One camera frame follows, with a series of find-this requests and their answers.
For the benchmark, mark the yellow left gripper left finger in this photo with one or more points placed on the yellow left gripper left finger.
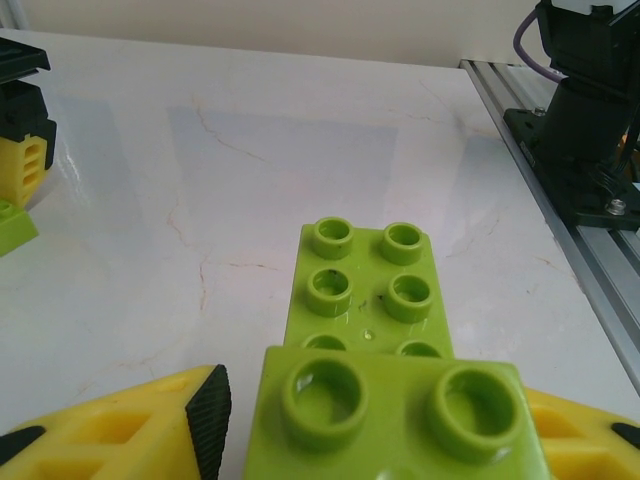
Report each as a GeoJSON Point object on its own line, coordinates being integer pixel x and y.
{"type": "Point", "coordinates": [165, 440]}

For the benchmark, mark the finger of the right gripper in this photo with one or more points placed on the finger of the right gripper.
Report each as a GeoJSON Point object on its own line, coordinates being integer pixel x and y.
{"type": "Point", "coordinates": [12, 170]}

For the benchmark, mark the square green lego brick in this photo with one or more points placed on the square green lego brick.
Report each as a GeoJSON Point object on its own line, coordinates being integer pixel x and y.
{"type": "Point", "coordinates": [400, 450]}

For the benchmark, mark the long green lego brick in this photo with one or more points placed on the long green lego brick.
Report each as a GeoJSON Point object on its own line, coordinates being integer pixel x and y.
{"type": "Point", "coordinates": [367, 300]}

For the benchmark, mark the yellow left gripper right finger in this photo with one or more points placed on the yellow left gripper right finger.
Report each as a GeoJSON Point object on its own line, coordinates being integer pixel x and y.
{"type": "Point", "coordinates": [590, 450]}

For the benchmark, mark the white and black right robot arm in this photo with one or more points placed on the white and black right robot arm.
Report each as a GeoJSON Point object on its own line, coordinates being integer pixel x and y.
{"type": "Point", "coordinates": [585, 115]}

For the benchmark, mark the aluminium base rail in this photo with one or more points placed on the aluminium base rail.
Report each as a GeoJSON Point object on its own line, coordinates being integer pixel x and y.
{"type": "Point", "coordinates": [600, 280]}

